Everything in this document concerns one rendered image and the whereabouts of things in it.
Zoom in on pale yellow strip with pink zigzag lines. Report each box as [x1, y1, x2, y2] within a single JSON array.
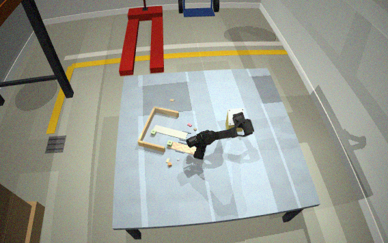
[[167, 142, 196, 155]]

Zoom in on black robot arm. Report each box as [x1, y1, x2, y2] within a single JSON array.
[[186, 112, 254, 148]]

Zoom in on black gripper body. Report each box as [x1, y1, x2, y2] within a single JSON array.
[[193, 144, 206, 160]]

